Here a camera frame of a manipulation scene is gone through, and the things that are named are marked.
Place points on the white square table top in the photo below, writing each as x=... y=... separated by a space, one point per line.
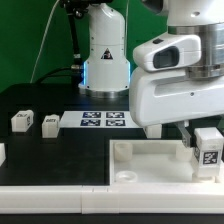
x=143 y=163

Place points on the white marker sheet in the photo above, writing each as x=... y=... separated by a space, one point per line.
x=97 y=119

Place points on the white U-shaped obstacle fence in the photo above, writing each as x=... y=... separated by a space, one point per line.
x=199 y=198

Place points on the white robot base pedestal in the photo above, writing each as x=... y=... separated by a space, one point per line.
x=106 y=71

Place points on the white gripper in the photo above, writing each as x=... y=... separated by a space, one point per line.
x=169 y=96

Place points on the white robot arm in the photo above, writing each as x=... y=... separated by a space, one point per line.
x=204 y=18

